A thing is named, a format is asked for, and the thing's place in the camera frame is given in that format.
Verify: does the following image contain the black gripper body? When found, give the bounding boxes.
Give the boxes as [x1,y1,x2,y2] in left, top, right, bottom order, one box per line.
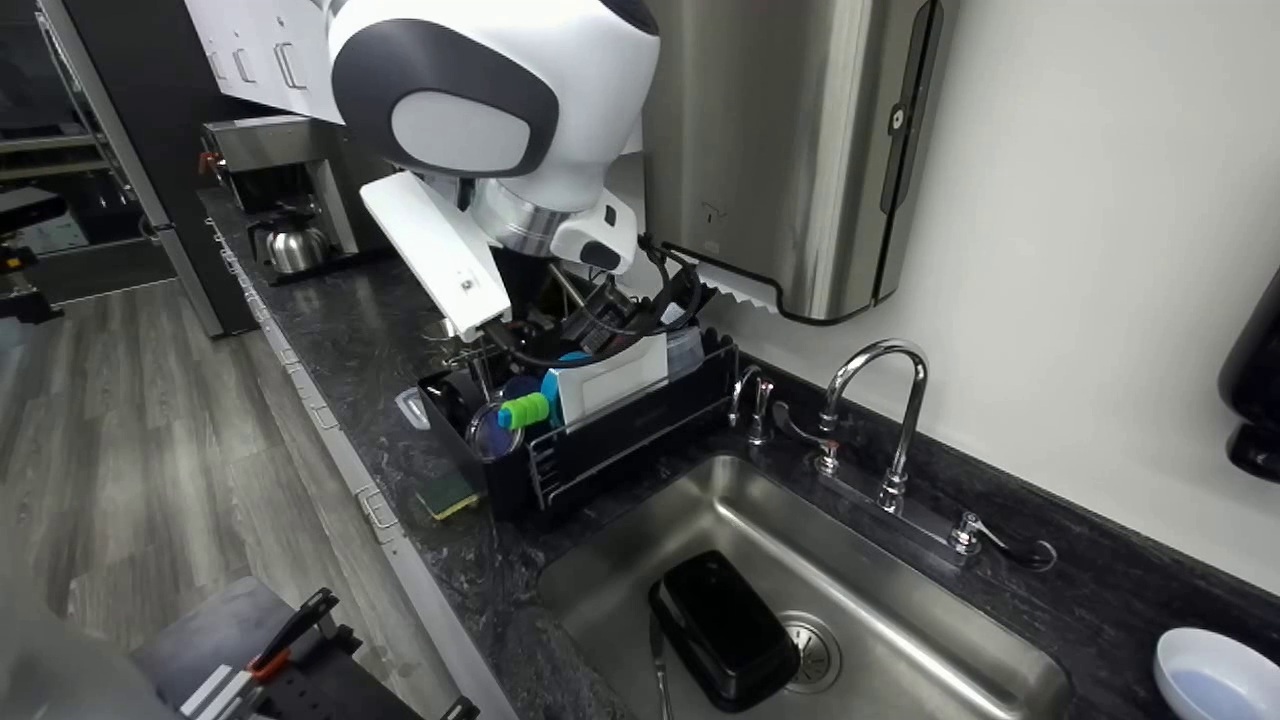
[492,244,634,356]

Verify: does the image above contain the blue pan with green handle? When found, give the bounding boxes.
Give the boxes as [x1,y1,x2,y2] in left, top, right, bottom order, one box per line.
[497,347,603,436]

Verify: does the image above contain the black dish drying rack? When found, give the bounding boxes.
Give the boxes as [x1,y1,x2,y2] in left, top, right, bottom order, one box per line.
[416,257,752,529]

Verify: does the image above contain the white rectangular plate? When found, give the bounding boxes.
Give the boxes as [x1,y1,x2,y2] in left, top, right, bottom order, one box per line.
[553,330,674,432]

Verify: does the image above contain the clear drinking glass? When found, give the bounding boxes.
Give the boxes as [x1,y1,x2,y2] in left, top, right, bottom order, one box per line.
[459,402,527,470]

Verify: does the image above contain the green and yellow sponge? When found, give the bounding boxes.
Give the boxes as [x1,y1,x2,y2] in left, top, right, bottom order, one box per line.
[408,470,483,529]

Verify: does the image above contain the steel kettle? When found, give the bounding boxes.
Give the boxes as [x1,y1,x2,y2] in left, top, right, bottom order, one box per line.
[245,211,332,283]

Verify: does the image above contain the black plastic container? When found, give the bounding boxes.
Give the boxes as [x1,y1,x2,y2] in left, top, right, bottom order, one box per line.
[647,549,806,718]

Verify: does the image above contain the chrome sink faucet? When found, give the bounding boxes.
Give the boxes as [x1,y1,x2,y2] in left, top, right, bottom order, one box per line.
[726,338,1064,582]

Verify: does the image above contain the black clamp with orange tip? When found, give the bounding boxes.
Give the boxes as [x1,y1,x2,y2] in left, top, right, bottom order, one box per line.
[245,587,346,683]

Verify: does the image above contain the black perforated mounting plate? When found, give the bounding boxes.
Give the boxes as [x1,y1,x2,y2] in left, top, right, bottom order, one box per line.
[264,633,463,720]

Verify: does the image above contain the sink drain strainer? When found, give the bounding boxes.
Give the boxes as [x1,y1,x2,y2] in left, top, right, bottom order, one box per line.
[776,610,849,698]

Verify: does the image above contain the stainless steel sink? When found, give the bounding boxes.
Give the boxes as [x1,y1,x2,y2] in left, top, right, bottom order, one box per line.
[535,452,1075,720]

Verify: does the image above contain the aluminium extrusion bar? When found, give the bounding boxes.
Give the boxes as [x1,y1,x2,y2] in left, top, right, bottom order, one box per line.
[177,656,255,720]

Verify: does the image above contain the small white bowl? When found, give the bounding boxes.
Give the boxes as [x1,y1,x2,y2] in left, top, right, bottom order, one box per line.
[1151,626,1280,720]

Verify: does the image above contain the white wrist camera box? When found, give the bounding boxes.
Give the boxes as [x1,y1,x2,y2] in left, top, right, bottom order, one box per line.
[355,170,517,339]

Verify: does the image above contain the white labelled wall cabinet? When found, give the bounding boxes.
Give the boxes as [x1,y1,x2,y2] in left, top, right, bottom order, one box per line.
[179,0,351,133]

